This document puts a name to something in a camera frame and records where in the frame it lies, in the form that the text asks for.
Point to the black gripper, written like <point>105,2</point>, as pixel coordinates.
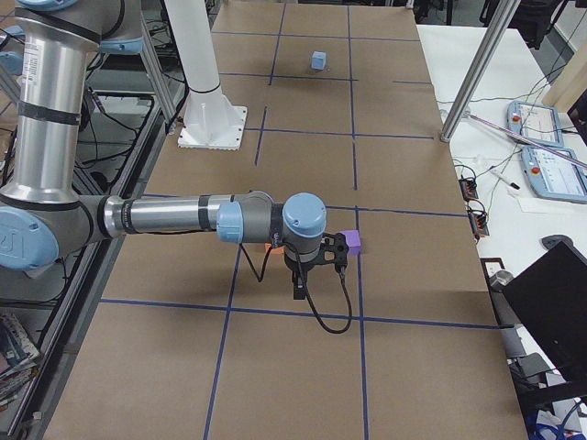
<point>293,266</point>

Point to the light blue foam block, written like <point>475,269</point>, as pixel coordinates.
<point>318,61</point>

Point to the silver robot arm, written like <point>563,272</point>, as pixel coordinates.
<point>43,218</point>

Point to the orange block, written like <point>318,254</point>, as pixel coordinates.
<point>274,250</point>

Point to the purple block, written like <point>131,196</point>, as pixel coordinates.
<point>353,241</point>

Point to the lower orange connector box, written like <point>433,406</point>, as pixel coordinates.
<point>479,223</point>

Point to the orange connector box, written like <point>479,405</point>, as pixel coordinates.
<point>479,223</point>
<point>468,187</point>

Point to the upper orange connector box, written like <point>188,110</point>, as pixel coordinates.
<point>468,187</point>

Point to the silver metal cylinder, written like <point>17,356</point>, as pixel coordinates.
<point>499,280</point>

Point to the black marker pen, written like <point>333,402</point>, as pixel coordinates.
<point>501,177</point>

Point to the black monitor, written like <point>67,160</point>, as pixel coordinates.
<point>549,299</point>

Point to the lower teach pendant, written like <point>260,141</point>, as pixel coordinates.
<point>552,177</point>

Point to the teach pendant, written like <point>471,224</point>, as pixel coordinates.
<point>536,122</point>
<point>552,177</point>

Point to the upper teach pendant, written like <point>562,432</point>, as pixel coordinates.
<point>536,122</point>

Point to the stack of magazines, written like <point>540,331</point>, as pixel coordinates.
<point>19,358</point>

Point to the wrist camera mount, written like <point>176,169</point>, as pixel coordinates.
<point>334,251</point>

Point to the white camera pole base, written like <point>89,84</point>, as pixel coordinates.
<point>210,121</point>

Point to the aluminium frame post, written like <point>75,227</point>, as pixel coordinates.
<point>502,17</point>

